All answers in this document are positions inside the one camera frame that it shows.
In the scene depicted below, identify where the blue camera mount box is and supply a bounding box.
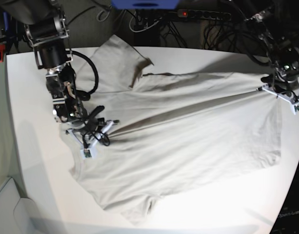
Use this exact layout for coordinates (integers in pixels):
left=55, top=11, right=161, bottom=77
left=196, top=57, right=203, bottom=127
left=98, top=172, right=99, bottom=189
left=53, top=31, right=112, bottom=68
left=111, top=0, right=179, bottom=10

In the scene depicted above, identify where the white cable loop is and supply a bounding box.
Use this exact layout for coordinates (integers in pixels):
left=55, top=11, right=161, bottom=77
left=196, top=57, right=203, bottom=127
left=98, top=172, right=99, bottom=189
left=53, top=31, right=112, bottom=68
left=128, top=14, right=160, bottom=33

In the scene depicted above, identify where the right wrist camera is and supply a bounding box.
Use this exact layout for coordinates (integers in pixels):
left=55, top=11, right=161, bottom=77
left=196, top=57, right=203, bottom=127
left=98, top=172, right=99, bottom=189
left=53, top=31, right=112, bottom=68
left=80, top=148, right=97, bottom=159

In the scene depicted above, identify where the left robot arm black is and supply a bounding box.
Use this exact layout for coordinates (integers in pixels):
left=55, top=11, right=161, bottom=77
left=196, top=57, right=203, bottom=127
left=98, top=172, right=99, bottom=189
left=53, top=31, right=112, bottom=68
left=229, top=0, right=299, bottom=111

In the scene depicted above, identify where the black power strip red light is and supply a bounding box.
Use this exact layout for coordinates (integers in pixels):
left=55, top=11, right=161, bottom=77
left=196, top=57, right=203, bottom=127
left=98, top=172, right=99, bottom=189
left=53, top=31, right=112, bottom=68
left=177, top=9, right=232, bottom=21

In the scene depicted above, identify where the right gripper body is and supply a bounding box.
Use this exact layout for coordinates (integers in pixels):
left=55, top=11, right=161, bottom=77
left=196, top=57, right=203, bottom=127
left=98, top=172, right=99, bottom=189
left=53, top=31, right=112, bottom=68
left=65, top=118, right=120, bottom=150

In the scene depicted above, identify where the blue handled tool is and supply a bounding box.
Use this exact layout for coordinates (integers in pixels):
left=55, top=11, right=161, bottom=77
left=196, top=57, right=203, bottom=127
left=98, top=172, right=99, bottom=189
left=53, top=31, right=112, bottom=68
left=3, top=12, right=12, bottom=39

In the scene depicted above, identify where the grey t-shirt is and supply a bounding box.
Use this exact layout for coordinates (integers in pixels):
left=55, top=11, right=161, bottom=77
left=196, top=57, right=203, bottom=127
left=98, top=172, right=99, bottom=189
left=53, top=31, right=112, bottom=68
left=60, top=36, right=282, bottom=225

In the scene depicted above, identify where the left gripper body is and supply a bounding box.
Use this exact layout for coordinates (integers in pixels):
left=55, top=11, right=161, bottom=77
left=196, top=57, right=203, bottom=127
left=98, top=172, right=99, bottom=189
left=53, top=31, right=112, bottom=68
left=258, top=75, right=299, bottom=104

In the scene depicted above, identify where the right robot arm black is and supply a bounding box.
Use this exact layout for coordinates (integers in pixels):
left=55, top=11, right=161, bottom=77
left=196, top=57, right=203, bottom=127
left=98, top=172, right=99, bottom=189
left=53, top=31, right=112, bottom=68
left=0, top=0, right=117, bottom=153

